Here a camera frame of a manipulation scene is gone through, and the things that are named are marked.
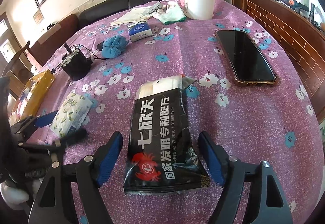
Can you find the blue Vinda tissue pack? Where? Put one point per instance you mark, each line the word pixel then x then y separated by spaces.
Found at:
pixel 139 30

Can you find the black crab print packet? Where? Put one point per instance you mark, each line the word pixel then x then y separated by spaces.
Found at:
pixel 160 155

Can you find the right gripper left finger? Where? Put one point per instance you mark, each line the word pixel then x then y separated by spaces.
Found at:
pixel 54 201

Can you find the dark wooden chair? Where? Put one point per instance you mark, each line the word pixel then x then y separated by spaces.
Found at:
pixel 17 72

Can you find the yellow cardboard box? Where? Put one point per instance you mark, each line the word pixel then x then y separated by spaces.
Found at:
pixel 31 97

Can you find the white plastic tub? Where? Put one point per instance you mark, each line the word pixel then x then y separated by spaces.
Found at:
pixel 199 9

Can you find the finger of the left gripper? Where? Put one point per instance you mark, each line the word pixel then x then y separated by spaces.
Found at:
pixel 31 124
pixel 71 139

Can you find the floral white tissue pack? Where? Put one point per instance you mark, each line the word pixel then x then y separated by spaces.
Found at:
pixel 71 114

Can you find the blue towel bundle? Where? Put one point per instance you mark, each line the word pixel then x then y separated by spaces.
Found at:
pixel 114 47

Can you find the purple floral tablecloth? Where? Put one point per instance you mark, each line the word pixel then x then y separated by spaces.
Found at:
pixel 277 124

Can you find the white green work glove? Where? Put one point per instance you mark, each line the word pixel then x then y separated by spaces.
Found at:
pixel 173 14

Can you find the black smartphone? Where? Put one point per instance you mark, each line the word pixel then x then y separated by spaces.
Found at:
pixel 249 66

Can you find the black cup with cables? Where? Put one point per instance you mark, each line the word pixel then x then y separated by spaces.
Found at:
pixel 74 63

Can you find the white paper booklet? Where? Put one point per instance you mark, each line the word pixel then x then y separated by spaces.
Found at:
pixel 138 14

